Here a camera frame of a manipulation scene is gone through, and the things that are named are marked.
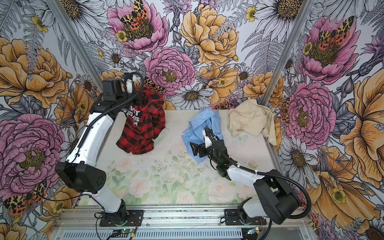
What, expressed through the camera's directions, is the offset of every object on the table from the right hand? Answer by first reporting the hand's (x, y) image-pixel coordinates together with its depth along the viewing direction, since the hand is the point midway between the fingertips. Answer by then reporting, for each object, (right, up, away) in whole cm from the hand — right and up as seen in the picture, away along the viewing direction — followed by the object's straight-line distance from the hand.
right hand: (197, 145), depth 85 cm
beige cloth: (+39, +16, +22) cm, 48 cm away
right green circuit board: (+27, -38, -14) cm, 49 cm away
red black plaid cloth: (-31, +13, +5) cm, 34 cm away
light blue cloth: (+6, +16, +17) cm, 24 cm away
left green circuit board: (-33, -38, -14) cm, 53 cm away
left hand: (-27, +25, -7) cm, 38 cm away
